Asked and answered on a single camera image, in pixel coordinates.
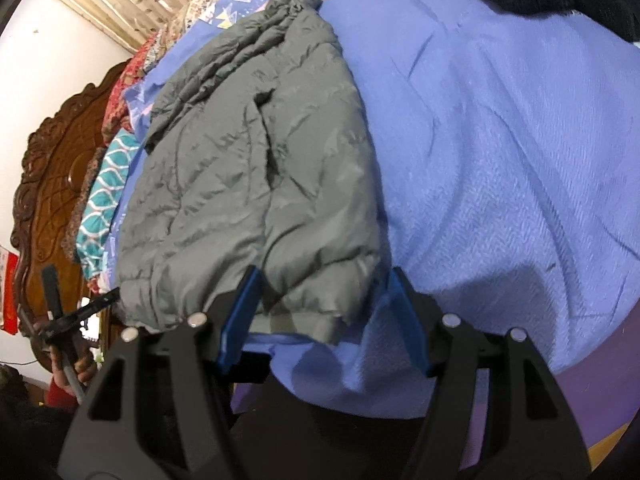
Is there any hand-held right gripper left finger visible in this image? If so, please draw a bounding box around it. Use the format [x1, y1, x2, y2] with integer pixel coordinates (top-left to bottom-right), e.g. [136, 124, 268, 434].
[57, 266, 263, 480]

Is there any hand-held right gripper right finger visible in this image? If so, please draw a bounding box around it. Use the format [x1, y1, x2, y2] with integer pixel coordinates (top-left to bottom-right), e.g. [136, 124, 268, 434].
[389, 266, 594, 480]

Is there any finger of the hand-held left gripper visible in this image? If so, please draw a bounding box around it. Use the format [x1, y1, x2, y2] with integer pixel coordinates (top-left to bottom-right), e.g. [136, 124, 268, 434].
[40, 287, 122, 342]

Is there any grey puffer jacket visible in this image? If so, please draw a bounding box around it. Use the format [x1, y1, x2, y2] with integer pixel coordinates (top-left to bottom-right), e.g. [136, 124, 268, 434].
[116, 0, 393, 346]

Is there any person's left hand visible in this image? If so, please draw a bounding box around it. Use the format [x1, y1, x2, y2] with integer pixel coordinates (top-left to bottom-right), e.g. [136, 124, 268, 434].
[50, 341, 98, 397]

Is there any teal wave-patterned cloth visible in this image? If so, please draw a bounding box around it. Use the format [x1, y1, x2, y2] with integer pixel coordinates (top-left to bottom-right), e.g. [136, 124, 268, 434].
[75, 130, 143, 281]

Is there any carved wooden headboard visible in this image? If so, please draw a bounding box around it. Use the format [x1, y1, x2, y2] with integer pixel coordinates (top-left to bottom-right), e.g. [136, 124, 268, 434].
[10, 60, 133, 356]

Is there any dark cloth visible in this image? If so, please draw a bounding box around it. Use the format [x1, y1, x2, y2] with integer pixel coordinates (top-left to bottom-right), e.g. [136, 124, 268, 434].
[0, 365, 81, 480]

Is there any blue printed blanket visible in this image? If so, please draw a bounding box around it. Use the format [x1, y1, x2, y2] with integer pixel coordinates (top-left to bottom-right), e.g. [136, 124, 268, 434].
[107, 0, 640, 421]

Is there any red floral patchwork quilt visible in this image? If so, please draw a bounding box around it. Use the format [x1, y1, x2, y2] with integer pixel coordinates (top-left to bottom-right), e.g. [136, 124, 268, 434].
[62, 0, 266, 266]

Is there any red wall poster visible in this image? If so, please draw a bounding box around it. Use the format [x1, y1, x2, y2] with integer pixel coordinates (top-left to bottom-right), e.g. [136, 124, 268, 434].
[0, 247, 22, 334]

